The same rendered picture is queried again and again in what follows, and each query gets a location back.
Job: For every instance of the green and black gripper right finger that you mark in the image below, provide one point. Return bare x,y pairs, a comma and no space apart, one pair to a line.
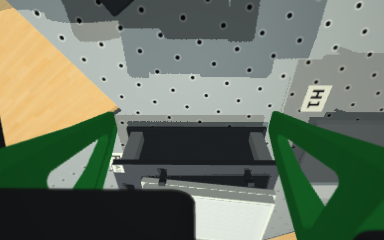
357,204

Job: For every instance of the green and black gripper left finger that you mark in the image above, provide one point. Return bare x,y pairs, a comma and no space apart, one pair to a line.
27,164

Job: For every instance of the grey plate hotel rack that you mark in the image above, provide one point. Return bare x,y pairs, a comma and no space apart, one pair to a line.
323,179

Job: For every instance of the grey well plate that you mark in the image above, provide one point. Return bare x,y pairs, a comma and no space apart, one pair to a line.
225,212

